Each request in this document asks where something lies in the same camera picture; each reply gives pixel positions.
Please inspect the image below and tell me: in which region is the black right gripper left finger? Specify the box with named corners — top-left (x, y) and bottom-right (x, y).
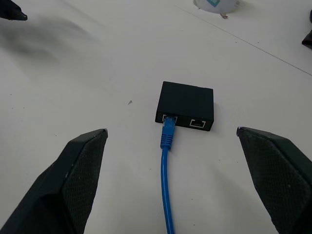
top-left (0, 128), bottom-right (109, 234)

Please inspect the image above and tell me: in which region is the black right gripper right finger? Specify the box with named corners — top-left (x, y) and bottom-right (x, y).
top-left (236, 126), bottom-right (312, 234)

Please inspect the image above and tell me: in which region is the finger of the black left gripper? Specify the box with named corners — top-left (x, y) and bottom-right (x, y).
top-left (0, 0), bottom-right (28, 21)

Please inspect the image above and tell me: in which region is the black network switch box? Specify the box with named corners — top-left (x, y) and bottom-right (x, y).
top-left (154, 81), bottom-right (215, 133)

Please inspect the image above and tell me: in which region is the dark object at table edge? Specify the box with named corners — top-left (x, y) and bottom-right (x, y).
top-left (301, 9), bottom-right (312, 46)

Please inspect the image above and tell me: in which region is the white round container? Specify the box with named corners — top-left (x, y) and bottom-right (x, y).
top-left (193, 0), bottom-right (241, 13)

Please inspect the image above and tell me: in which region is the blue Ethernet cable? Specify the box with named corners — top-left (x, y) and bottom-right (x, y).
top-left (159, 116), bottom-right (178, 234)

